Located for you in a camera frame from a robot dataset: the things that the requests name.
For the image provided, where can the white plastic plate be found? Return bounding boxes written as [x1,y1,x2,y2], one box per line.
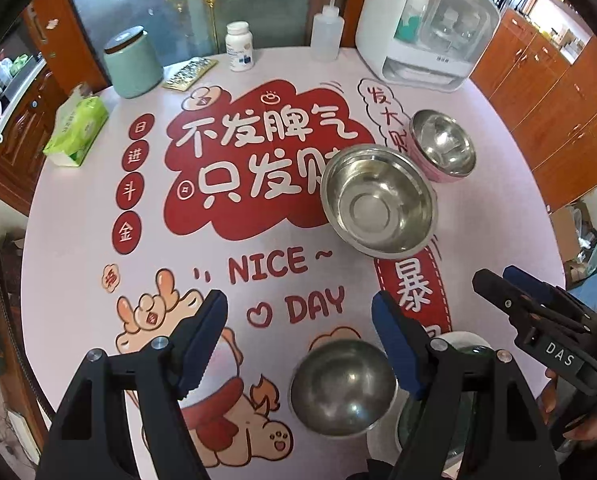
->
[367,332,491,479]

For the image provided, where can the small stainless steel bowl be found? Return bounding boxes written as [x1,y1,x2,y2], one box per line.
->
[289,339,397,439]

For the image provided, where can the pink bowl with steel liner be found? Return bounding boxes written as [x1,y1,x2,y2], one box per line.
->
[407,110,476,183]

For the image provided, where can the large stainless steel bowl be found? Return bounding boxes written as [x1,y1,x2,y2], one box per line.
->
[320,144,438,260]

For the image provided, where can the person's right hand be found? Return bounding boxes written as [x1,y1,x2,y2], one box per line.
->
[537,368,597,452]

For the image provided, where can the green plate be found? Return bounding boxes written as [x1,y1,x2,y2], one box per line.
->
[393,338,493,479]

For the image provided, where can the wooden cabinet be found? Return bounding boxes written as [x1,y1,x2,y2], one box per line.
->
[471,9,597,210]

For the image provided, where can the white sterilizer cabinet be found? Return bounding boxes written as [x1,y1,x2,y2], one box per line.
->
[355,0,500,92]

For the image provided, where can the green tissue pack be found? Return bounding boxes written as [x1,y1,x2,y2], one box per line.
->
[42,82,108,167]

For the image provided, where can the white squeeze bottle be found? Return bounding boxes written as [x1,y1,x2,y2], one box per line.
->
[310,0,345,63]

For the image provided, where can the patterned coaster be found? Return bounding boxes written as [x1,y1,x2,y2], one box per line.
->
[163,58,218,92]

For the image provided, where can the teal ceramic canister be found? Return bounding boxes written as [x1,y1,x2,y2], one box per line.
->
[103,25,164,99]

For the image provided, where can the white pill bottle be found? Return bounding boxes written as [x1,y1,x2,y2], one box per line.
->
[225,21,254,72]

